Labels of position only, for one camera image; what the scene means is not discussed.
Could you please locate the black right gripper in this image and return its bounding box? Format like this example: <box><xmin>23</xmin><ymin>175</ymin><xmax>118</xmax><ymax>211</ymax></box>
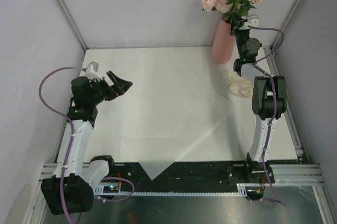
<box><xmin>229</xmin><ymin>14</ymin><xmax>249</xmax><ymax>59</ymax></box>

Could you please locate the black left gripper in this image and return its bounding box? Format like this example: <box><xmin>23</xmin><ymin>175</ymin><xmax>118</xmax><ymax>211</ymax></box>
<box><xmin>88</xmin><ymin>71</ymin><xmax>132</xmax><ymax>105</ymax></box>

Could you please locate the white wrapping paper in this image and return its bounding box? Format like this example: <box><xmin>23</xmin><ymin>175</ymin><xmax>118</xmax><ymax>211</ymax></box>
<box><xmin>84</xmin><ymin>47</ymin><xmax>233</xmax><ymax>179</ymax></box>

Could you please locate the cream printed ribbon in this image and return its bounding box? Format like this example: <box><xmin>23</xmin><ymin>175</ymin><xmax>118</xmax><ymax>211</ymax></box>
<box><xmin>223</xmin><ymin>72</ymin><xmax>253</xmax><ymax>99</ymax></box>

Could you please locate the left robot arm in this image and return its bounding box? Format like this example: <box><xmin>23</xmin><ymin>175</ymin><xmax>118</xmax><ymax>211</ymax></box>
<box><xmin>41</xmin><ymin>71</ymin><xmax>133</xmax><ymax>216</ymax></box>

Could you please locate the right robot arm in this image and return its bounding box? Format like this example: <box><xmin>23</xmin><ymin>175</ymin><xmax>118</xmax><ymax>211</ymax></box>
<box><xmin>229</xmin><ymin>14</ymin><xmax>287</xmax><ymax>182</ymax></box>

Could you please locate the pink tall vase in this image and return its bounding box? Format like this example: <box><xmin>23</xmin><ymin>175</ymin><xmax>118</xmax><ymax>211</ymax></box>
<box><xmin>211</xmin><ymin>20</ymin><xmax>235</xmax><ymax>64</ymax></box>

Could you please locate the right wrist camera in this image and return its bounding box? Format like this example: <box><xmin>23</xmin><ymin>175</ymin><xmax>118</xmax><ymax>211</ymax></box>
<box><xmin>239</xmin><ymin>15</ymin><xmax>260</xmax><ymax>30</ymax></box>

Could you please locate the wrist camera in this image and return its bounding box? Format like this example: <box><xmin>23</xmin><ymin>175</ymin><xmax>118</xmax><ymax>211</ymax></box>
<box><xmin>239</xmin><ymin>15</ymin><xmax>260</xmax><ymax>30</ymax></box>
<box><xmin>84</xmin><ymin>62</ymin><xmax>102</xmax><ymax>80</ymax></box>

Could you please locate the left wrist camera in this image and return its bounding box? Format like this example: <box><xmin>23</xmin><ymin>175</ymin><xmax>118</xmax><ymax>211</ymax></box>
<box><xmin>84</xmin><ymin>62</ymin><xmax>102</xmax><ymax>80</ymax></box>

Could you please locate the right aluminium frame post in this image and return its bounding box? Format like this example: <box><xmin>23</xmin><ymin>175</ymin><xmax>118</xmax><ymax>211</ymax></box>
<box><xmin>270</xmin><ymin>0</ymin><xmax>321</xmax><ymax>53</ymax></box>

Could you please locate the aluminium frame post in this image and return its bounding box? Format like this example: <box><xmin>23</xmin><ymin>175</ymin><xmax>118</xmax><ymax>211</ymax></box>
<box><xmin>54</xmin><ymin>0</ymin><xmax>87</xmax><ymax>52</ymax></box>
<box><xmin>270</xmin><ymin>0</ymin><xmax>321</xmax><ymax>53</ymax></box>

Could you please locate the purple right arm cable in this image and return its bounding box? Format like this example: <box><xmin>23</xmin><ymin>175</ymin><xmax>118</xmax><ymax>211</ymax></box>
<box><xmin>250</xmin><ymin>25</ymin><xmax>288</xmax><ymax>207</ymax></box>

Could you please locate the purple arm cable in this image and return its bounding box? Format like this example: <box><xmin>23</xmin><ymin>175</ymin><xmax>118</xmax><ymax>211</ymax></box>
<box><xmin>38</xmin><ymin>66</ymin><xmax>87</xmax><ymax>224</ymax></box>
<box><xmin>250</xmin><ymin>25</ymin><xmax>288</xmax><ymax>207</ymax></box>

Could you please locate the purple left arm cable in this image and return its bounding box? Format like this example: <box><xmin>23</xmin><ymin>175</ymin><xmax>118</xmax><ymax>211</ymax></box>
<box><xmin>38</xmin><ymin>66</ymin><xmax>87</xmax><ymax>224</ymax></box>

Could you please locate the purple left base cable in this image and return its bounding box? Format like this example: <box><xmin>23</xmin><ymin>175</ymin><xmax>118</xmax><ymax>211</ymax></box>
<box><xmin>97</xmin><ymin>178</ymin><xmax>135</xmax><ymax>203</ymax></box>

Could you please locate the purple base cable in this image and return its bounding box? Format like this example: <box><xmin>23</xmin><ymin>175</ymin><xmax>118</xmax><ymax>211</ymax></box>
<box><xmin>250</xmin><ymin>197</ymin><xmax>287</xmax><ymax>207</ymax></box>
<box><xmin>97</xmin><ymin>178</ymin><xmax>135</xmax><ymax>203</ymax></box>

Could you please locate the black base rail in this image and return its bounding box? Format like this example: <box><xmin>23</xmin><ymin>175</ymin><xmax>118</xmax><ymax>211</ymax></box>
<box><xmin>105</xmin><ymin>160</ymin><xmax>274</xmax><ymax>196</ymax></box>

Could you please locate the left aluminium frame post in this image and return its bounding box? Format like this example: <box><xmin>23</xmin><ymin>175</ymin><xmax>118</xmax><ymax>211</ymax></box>
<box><xmin>54</xmin><ymin>0</ymin><xmax>87</xmax><ymax>52</ymax></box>

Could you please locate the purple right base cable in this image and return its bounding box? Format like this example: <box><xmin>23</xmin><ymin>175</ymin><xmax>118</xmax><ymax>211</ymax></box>
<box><xmin>250</xmin><ymin>197</ymin><xmax>287</xmax><ymax>207</ymax></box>

